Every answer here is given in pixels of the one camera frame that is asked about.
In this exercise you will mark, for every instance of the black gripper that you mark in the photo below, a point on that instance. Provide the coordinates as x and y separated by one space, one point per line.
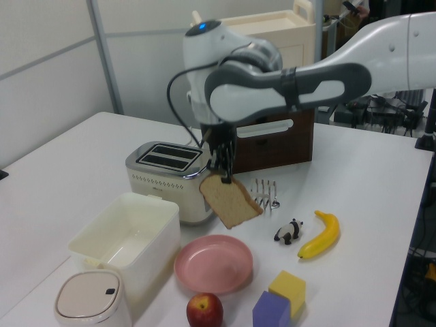
219 133

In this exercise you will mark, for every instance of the toast bread slice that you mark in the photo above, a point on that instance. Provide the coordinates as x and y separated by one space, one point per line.
231 204

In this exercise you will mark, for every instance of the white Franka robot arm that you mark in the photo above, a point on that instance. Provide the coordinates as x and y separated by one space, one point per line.
245 98

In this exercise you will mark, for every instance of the pink plate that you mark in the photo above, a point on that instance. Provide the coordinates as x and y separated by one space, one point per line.
214 264

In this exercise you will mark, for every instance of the metal toast rack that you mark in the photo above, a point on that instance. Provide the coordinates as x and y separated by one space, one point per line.
260 197

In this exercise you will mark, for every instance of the brown cabinet with cream top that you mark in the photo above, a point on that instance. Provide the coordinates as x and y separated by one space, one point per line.
289 150

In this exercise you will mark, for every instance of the chrome and cream toaster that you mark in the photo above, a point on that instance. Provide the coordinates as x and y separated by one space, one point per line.
160 190

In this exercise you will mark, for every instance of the panda figurine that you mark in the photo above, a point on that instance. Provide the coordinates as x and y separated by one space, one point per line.
289 232

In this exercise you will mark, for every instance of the cream plastic container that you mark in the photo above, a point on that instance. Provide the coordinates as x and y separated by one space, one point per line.
150 238

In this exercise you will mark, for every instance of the yellow banana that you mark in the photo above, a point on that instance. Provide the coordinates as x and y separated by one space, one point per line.
323 238

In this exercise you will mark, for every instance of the yellow foam cube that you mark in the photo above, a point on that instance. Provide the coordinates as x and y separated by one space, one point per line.
289 286

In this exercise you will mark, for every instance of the red apple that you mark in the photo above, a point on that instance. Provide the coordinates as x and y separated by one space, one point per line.
204 311

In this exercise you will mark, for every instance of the purple foam cube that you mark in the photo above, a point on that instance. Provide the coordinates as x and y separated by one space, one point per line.
270 310

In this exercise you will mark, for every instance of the small cream lidded bin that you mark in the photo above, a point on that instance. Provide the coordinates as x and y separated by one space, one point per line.
88 297

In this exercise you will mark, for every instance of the black pole with base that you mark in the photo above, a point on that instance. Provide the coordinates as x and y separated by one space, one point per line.
430 136

